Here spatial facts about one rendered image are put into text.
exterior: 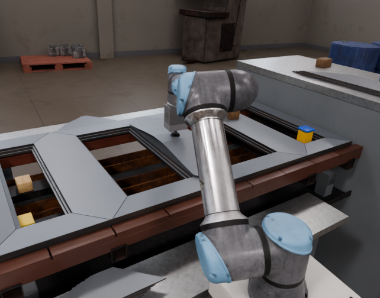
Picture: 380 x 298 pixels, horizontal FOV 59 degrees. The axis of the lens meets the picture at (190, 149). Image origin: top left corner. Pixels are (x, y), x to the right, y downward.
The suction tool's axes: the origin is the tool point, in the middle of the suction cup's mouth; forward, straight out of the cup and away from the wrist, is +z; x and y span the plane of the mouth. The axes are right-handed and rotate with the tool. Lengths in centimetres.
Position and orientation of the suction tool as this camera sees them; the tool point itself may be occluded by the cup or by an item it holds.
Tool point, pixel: (174, 138)
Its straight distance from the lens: 150.1
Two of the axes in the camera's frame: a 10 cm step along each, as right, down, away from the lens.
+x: 4.5, 4.1, -8.0
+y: -8.9, 1.5, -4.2
